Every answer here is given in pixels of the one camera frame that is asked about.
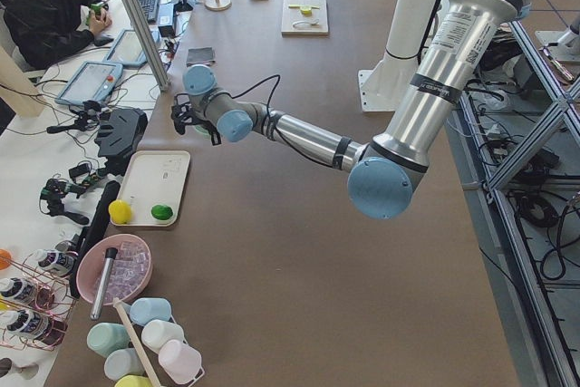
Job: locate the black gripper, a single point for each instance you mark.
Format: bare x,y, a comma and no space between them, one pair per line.
205,125

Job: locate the mint green bowl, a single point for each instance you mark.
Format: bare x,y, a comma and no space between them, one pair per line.
199,128

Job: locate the white ceramic spoon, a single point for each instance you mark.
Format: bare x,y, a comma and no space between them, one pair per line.
303,24

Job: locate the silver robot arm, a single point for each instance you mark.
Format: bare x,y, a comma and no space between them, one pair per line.
384,173

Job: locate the pink bowl with ice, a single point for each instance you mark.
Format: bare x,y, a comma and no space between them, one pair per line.
130,274

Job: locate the yellow plastic knife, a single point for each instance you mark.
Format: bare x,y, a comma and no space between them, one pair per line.
293,6

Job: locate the bamboo cutting board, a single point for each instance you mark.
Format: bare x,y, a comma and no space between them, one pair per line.
291,15

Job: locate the lemon half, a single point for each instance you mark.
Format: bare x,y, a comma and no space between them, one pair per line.
306,10

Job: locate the cream serving tray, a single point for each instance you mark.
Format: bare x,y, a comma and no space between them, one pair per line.
154,177

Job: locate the grey folded cloth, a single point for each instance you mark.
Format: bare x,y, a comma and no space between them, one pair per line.
201,55

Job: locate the green lime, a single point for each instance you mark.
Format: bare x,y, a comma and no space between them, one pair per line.
161,212

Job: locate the black stand device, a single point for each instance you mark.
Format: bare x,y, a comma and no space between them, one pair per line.
118,138

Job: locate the yellow lemon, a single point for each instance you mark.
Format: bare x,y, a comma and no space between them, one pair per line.
120,212

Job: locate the blue teach pendant far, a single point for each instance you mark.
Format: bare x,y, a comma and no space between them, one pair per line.
126,50

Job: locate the blue teach pendant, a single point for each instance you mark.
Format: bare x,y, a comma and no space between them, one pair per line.
126,50
93,82

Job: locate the blue teach pendant near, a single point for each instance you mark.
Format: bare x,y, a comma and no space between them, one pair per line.
93,82

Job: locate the steel muddler rod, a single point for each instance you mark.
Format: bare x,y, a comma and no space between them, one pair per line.
110,255

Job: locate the light blue cup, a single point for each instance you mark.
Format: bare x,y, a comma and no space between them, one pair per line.
147,309

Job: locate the wooden rack stick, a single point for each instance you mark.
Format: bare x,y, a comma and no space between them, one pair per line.
135,340

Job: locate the white cup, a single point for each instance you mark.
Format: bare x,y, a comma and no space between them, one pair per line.
156,333

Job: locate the seated person in black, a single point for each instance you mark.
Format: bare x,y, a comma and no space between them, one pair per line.
47,31

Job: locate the pink cup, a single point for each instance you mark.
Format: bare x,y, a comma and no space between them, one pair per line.
180,361

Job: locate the mint green cup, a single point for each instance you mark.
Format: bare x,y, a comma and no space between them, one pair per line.
105,338

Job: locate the pale blue cup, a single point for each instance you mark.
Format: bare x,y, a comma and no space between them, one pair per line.
121,363

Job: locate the yellow cup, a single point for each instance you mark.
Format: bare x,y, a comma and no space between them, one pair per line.
132,380

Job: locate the aluminium frame post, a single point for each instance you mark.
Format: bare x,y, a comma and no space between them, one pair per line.
142,30

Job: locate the copper wire bottle rack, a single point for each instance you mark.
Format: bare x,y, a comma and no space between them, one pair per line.
36,299

